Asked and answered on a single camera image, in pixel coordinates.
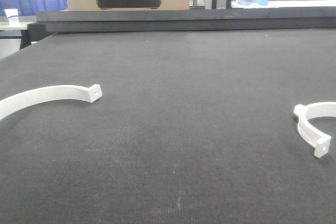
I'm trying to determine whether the small white PVC pipe clamp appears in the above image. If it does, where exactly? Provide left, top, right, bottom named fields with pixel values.
left=293, top=102, right=335, bottom=158

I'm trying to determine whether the dark grey raised table ledge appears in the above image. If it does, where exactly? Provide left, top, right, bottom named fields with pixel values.
left=28, top=6, right=335, bottom=40

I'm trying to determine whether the large white PVC clamp half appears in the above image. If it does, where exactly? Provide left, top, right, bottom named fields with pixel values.
left=1, top=84, right=102, bottom=119

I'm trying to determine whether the white paper cup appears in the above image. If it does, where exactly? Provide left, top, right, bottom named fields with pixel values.
left=4, top=8, right=19, bottom=25

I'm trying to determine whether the pink block on blue tray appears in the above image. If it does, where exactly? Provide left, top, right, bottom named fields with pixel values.
left=236, top=0, right=269, bottom=6

